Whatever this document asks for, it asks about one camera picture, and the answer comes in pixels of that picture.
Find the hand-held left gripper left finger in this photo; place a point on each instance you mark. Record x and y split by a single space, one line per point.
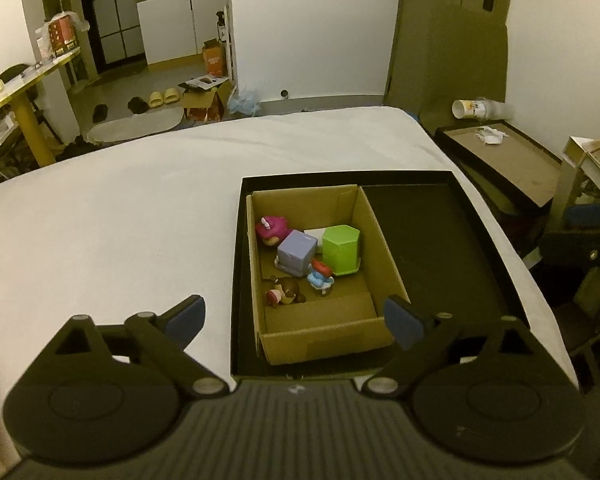
185 320

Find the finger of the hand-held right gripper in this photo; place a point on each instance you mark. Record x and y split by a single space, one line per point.
592 214
580 250

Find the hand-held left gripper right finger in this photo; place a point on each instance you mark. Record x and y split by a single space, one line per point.
405 322

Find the brown cardboard box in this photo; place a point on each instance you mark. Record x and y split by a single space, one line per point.
330 340

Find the blue and red toy figure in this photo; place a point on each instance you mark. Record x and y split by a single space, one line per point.
321 277

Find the green hexagonal box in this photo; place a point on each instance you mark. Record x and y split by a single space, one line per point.
341 250

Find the brown toy figure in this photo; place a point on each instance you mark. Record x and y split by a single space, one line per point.
285 291

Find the pink toy figure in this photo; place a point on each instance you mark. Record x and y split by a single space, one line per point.
272 230

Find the white charger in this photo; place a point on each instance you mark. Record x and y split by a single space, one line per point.
315 233

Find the purple cube box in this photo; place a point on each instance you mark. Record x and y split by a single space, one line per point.
296 252

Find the black side tray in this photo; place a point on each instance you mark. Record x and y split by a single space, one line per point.
510 170

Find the white tissue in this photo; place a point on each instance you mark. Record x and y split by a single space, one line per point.
490 136

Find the paper cup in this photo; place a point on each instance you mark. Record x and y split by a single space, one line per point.
475 109

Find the white rug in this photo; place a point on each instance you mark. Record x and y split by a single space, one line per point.
135 126

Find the tall cardboard sheet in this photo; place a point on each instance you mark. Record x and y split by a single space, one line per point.
445 55

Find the open carton with printed flap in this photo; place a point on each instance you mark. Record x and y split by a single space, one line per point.
205 102

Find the black slipper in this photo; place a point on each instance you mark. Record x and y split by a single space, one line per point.
138 105
100 113

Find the yellow slipper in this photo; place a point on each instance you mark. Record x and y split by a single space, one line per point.
172 95
156 99

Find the blue plastic bag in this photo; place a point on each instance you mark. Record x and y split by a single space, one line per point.
244 102

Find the orange box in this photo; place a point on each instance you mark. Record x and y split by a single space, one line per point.
213 59

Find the round table with yellow leg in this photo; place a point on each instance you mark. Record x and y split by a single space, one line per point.
25 110

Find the spray bottle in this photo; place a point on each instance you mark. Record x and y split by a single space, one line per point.
221 27

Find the white kitchen cabinet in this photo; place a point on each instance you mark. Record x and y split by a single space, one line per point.
180 25

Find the red box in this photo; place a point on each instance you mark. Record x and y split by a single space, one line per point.
62 35

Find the glass-paned sliding door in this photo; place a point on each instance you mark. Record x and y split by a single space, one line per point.
112 15

